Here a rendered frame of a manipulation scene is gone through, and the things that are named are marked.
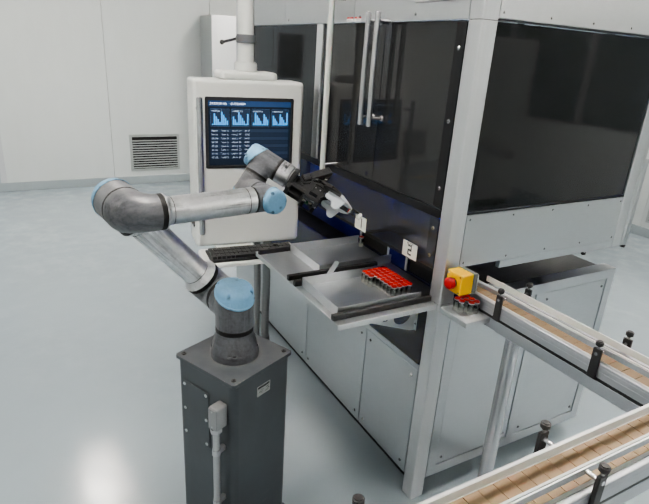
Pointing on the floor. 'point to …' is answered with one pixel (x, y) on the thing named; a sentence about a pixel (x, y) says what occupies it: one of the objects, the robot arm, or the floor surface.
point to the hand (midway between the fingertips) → (347, 207)
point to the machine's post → (451, 231)
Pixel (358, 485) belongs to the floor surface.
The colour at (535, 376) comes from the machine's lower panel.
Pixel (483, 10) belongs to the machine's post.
